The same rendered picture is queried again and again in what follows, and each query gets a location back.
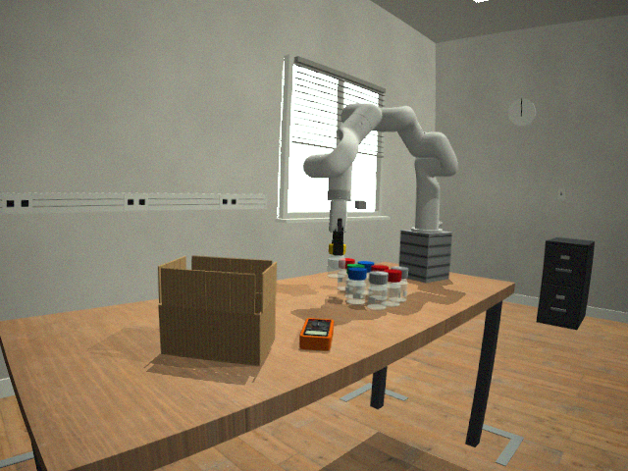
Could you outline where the clear bottle with grey cap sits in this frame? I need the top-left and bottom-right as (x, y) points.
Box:
(367, 271), (389, 311)
(391, 267), (408, 303)

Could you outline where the orange digital multimeter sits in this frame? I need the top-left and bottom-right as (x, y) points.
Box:
(299, 318), (334, 351)

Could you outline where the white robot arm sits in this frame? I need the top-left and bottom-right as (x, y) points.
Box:
(302, 103), (458, 233)

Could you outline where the brown cardboard box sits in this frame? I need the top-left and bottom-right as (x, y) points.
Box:
(158, 255), (277, 366)

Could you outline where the white bottle with yellow cap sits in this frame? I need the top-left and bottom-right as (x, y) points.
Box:
(327, 243), (346, 279)

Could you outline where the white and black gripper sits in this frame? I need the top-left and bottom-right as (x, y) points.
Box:
(328, 199), (349, 256)

